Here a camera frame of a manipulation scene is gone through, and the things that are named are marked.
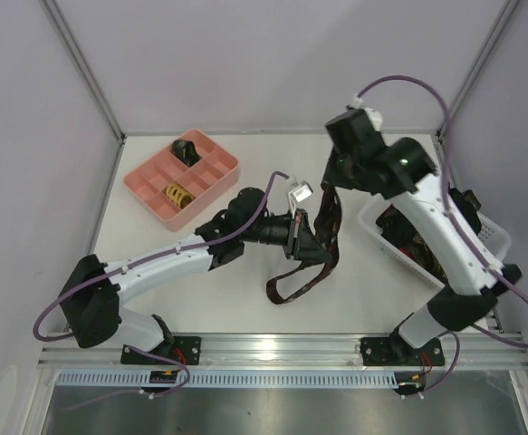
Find dark red patterned tie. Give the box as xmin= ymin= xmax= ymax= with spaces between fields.
xmin=265 ymin=182 xmax=342 ymax=305

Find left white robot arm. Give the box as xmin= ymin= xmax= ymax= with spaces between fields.
xmin=61 ymin=188 xmax=331 ymax=364

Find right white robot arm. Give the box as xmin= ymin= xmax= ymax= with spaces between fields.
xmin=322 ymin=109 xmax=522 ymax=363

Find pile of dark ties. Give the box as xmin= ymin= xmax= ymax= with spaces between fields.
xmin=376 ymin=206 xmax=447 ymax=283

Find rolled yellow patterned tie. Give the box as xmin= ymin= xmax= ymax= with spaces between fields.
xmin=163 ymin=181 xmax=195 ymax=209

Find pink compartment organizer tray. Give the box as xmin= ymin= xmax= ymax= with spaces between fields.
xmin=123 ymin=129 xmax=240 ymax=232

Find rolled black yellow tie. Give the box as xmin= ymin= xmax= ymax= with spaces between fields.
xmin=171 ymin=139 xmax=201 ymax=168

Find white plastic basket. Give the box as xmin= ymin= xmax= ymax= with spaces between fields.
xmin=358 ymin=197 xmax=512 ymax=295

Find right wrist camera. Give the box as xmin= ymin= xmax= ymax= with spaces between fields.
xmin=347 ymin=95 xmax=383 ymax=131

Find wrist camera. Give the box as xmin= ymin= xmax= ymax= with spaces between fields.
xmin=287 ymin=181 xmax=313 ymax=204
xmin=347 ymin=95 xmax=383 ymax=131

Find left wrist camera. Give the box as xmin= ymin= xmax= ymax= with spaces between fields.
xmin=287 ymin=181 xmax=313 ymax=204

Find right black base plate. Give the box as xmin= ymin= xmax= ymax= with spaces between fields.
xmin=360 ymin=336 xmax=446 ymax=367

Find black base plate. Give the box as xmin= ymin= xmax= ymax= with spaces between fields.
xmin=120 ymin=335 xmax=202 ymax=366
xmin=360 ymin=336 xmax=446 ymax=367

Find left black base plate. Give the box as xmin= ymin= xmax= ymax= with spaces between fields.
xmin=120 ymin=335 xmax=202 ymax=366

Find aluminium front rail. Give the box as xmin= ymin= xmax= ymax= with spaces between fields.
xmin=38 ymin=333 xmax=528 ymax=371

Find right aluminium frame post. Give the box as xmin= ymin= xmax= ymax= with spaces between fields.
xmin=448 ymin=0 xmax=523 ymax=120

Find aluminium frame post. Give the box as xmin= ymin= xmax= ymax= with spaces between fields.
xmin=448 ymin=0 xmax=523 ymax=120
xmin=38 ymin=0 xmax=126 ymax=146

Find white slotted cable duct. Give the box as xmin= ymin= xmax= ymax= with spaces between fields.
xmin=56 ymin=369 xmax=398 ymax=389

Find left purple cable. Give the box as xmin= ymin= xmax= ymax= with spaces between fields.
xmin=33 ymin=170 xmax=292 ymax=411

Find left aluminium frame post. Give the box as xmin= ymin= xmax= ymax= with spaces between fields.
xmin=38 ymin=0 xmax=126 ymax=146

